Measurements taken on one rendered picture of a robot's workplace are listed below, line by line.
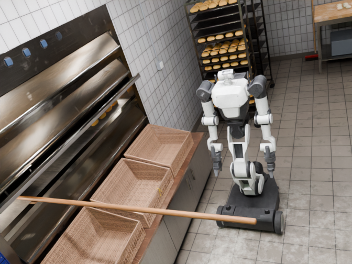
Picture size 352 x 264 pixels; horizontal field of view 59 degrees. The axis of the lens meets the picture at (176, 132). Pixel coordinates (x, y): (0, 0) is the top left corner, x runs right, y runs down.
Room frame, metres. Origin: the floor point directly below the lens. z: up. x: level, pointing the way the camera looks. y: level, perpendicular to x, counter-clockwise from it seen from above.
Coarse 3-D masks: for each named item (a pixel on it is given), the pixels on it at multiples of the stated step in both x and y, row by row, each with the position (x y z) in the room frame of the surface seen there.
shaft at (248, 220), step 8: (32, 200) 1.78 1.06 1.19; (40, 200) 1.74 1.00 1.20; (48, 200) 1.70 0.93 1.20; (56, 200) 1.67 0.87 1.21; (64, 200) 1.64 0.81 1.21; (72, 200) 1.62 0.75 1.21; (112, 208) 1.43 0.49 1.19; (120, 208) 1.40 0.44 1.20; (128, 208) 1.38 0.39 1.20; (136, 208) 1.36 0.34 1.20; (144, 208) 1.33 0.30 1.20; (152, 208) 1.31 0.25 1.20; (184, 216) 1.20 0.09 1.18; (192, 216) 1.18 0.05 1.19; (200, 216) 1.15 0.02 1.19; (208, 216) 1.13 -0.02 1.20; (216, 216) 1.12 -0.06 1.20; (224, 216) 1.10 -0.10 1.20; (232, 216) 1.09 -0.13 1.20
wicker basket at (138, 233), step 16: (80, 224) 1.87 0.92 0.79; (96, 224) 1.95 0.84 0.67; (112, 224) 1.90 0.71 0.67; (128, 224) 1.82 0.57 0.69; (64, 240) 1.73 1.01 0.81; (80, 240) 1.79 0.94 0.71; (96, 240) 1.86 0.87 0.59; (112, 240) 1.81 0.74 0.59; (128, 240) 1.61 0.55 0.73; (48, 256) 1.60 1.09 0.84; (64, 256) 1.65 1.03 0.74; (80, 256) 1.71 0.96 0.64; (96, 256) 1.70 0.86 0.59; (112, 256) 1.66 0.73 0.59
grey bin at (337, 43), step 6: (342, 30) 4.85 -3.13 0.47; (348, 30) 4.76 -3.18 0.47; (336, 36) 4.69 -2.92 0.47; (342, 36) 4.61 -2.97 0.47; (348, 36) 4.53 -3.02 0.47; (336, 42) 4.50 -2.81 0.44; (342, 42) 4.46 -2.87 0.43; (348, 42) 4.42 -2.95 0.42; (336, 48) 4.51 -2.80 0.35; (342, 48) 4.46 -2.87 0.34; (348, 48) 4.42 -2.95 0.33; (336, 54) 4.51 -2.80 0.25; (342, 54) 4.47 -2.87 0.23
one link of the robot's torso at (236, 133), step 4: (248, 116) 2.30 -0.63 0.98; (228, 120) 2.22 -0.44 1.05; (240, 120) 2.16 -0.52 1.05; (244, 120) 2.18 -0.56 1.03; (248, 120) 2.28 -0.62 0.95; (228, 124) 2.19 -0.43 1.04; (232, 124) 2.17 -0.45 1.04; (236, 124) 2.15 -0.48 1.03; (240, 124) 2.13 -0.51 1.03; (232, 128) 2.18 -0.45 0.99; (236, 128) 2.16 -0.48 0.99; (232, 132) 2.18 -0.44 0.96; (236, 132) 2.16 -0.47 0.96; (240, 132) 2.14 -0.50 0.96; (232, 136) 2.18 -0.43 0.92; (236, 136) 2.16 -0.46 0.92; (240, 136) 2.14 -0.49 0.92
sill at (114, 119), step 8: (128, 104) 2.92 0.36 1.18; (120, 112) 2.79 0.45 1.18; (112, 120) 2.66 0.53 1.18; (104, 128) 2.55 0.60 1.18; (96, 136) 2.45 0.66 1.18; (88, 144) 2.35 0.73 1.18; (80, 152) 2.25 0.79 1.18; (88, 152) 2.27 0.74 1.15; (72, 160) 2.17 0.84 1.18; (80, 160) 2.18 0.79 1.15; (64, 168) 2.09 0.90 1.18; (72, 168) 2.09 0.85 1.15; (56, 176) 2.01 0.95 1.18; (64, 176) 2.01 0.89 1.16; (48, 184) 1.93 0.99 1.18; (56, 184) 1.93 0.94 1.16; (40, 192) 1.86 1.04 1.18; (48, 192) 1.85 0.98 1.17; (32, 208) 1.72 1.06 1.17; (24, 216) 1.65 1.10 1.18; (16, 224) 1.60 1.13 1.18; (8, 232) 1.54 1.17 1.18
